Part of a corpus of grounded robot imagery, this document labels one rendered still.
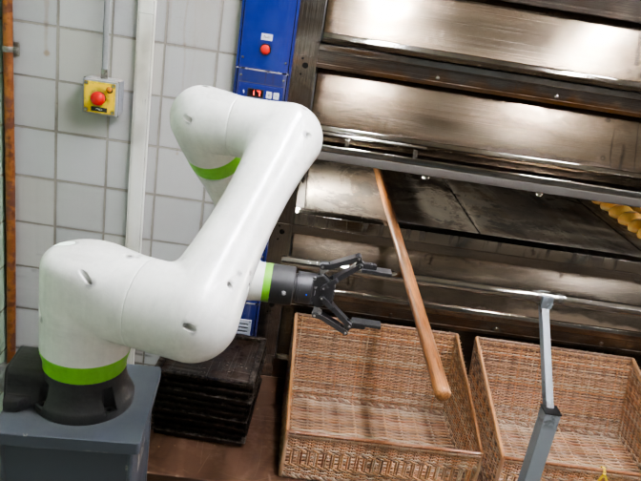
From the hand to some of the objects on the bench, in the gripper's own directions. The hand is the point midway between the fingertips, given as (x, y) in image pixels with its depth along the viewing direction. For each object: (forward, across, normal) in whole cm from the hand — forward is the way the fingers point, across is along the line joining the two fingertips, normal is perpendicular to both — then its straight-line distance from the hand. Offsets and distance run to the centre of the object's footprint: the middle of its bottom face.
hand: (381, 299), depth 157 cm
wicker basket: (+10, +60, -32) cm, 69 cm away
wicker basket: (+70, +60, -32) cm, 98 cm away
